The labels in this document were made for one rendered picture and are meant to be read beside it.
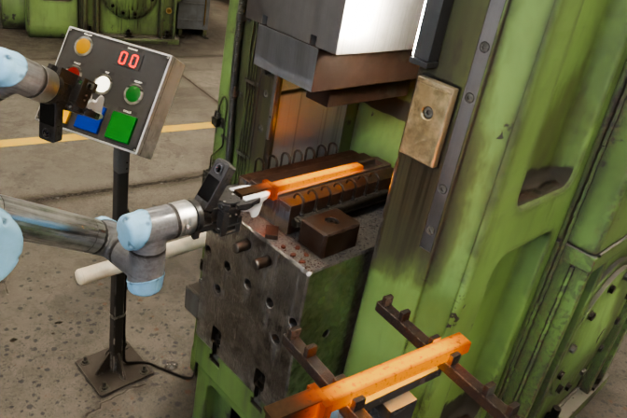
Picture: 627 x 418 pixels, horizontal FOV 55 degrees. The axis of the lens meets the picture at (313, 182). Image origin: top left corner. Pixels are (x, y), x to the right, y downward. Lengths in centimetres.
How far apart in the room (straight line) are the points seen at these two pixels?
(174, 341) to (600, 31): 182
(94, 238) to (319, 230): 48
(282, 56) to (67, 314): 160
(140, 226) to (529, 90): 77
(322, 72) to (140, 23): 513
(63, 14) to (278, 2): 499
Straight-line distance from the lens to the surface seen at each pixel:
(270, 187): 142
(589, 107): 152
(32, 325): 259
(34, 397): 232
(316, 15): 127
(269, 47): 138
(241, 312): 157
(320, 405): 90
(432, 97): 123
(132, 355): 242
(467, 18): 121
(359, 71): 138
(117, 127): 168
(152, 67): 168
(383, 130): 180
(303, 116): 170
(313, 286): 135
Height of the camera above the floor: 166
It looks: 26 degrees down
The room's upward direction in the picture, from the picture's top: 11 degrees clockwise
